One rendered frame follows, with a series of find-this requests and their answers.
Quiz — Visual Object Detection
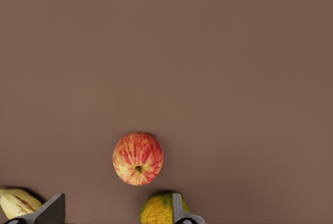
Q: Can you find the red yellow striped apple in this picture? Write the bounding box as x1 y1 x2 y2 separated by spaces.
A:
112 131 164 187

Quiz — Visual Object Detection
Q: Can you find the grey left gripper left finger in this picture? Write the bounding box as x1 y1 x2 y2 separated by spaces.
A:
3 193 66 224

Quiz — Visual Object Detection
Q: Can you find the pale yellow striped fruit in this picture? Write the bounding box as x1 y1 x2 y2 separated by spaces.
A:
0 188 44 220

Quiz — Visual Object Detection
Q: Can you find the yellow green round fruit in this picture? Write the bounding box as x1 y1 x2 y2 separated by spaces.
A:
139 191 190 224

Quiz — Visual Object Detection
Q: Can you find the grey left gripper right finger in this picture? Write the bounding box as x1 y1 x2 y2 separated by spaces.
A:
172 193 206 224

